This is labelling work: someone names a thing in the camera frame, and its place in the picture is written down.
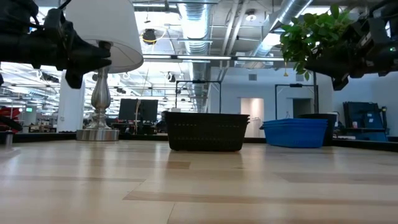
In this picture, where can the silver ventilation duct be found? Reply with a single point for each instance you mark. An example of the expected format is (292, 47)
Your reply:
(196, 31)

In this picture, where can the black slotted plastic basket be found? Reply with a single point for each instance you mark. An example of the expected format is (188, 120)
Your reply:
(205, 115)
(205, 137)

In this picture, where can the blue plastic basket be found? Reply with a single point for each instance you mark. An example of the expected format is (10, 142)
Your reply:
(295, 121)
(295, 137)

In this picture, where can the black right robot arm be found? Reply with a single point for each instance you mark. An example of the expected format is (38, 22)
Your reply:
(388, 6)

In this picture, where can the red machine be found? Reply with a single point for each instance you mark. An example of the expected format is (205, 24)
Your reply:
(9, 115)

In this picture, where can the white shade silver table lamp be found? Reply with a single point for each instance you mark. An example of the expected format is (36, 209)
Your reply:
(105, 31)

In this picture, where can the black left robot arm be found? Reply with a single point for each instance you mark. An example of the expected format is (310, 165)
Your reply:
(15, 12)

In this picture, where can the black station frame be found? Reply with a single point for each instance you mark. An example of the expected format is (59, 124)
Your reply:
(199, 81)
(295, 85)

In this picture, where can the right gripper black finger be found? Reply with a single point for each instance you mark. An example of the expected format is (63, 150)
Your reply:
(332, 67)
(339, 83)

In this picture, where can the green potted plant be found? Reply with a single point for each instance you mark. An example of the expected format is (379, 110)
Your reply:
(311, 34)

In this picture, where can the black computer monitor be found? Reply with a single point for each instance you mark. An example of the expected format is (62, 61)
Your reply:
(138, 109)

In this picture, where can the black ceiling device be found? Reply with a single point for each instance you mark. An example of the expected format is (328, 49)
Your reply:
(150, 35)

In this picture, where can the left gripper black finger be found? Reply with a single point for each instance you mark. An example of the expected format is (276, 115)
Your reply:
(75, 79)
(90, 57)

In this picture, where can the blue equipment cart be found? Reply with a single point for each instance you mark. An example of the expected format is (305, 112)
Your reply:
(363, 118)

